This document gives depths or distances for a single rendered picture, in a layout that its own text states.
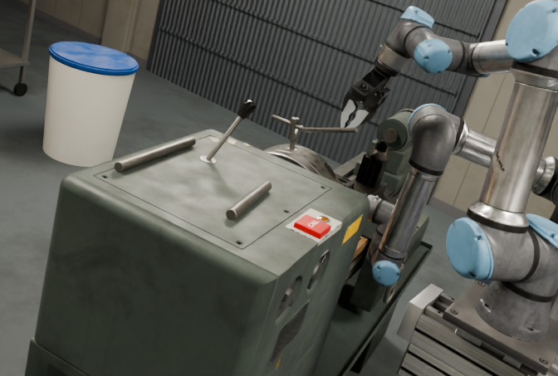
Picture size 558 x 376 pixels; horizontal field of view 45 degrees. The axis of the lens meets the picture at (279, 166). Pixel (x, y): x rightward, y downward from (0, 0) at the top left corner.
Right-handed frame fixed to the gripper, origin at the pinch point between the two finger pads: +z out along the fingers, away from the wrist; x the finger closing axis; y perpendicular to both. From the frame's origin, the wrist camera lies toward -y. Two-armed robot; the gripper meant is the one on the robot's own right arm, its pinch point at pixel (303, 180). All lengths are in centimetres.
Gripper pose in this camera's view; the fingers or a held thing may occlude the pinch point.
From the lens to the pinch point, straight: 207.9
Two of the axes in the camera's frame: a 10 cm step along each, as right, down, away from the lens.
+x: 2.7, -9.0, -3.5
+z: -8.6, -3.9, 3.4
